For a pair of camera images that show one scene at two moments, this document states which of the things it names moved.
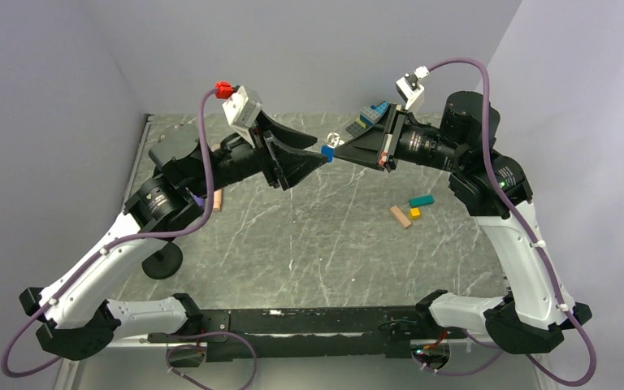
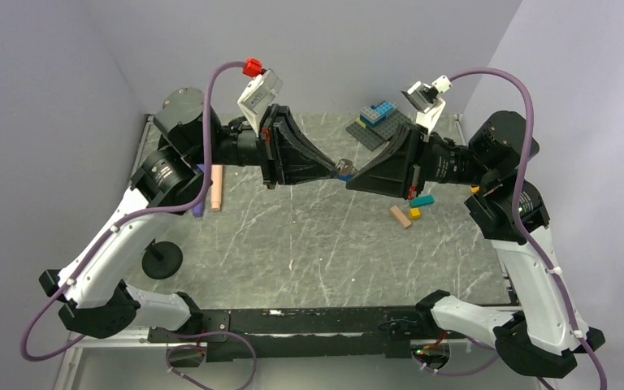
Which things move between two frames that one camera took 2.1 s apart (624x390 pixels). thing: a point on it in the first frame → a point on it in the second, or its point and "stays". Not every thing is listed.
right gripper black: (364, 148) → (390, 174)
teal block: (421, 201) stays
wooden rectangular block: (399, 214) stays
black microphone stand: (165, 262) stays
